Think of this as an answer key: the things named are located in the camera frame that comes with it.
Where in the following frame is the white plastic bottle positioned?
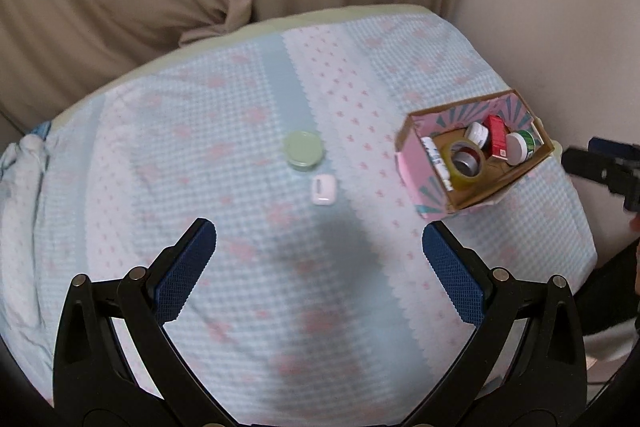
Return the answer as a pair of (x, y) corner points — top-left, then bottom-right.
(421, 135), (454, 192)

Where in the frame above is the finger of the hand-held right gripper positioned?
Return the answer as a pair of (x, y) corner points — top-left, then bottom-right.
(560, 148), (615, 186)
(588, 136), (640, 160)

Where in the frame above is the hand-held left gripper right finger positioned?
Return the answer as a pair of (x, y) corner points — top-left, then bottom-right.
(400, 221), (588, 427)

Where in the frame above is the red carton box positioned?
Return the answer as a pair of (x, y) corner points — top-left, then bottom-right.
(482, 115), (510, 159)

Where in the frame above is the pink cardboard box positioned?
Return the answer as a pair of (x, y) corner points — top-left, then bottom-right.
(394, 89), (555, 214)

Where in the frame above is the pale green bed sheet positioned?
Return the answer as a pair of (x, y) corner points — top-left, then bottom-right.
(49, 4), (437, 134)

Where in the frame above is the clear tape roll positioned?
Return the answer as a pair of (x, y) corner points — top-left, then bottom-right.
(439, 138), (490, 192)

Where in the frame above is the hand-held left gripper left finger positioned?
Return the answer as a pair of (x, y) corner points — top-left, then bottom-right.
(52, 218), (236, 427)

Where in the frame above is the dark cloth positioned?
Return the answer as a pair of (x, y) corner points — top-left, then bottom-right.
(579, 239), (640, 336)

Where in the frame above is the green lid jar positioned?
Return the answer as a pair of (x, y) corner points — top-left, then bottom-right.
(283, 130), (324, 172)

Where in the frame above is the white lid jar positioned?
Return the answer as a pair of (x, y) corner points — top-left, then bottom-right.
(502, 129), (537, 166)

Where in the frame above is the small red grey container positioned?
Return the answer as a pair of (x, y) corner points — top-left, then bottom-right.
(451, 147), (484, 176)

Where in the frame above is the crumpled dotted quilt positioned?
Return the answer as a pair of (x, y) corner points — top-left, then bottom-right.
(0, 134), (54, 329)

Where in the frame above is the black and white jar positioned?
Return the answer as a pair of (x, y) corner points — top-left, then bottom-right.
(464, 122), (492, 149)

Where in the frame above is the white cloth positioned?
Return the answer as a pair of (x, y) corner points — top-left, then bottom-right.
(582, 321), (640, 362)

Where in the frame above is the blue pink patterned blanket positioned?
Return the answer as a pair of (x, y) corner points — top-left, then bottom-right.
(0, 14), (599, 427)

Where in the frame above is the white earbuds case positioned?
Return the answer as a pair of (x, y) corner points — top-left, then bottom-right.
(310, 174), (337, 206)

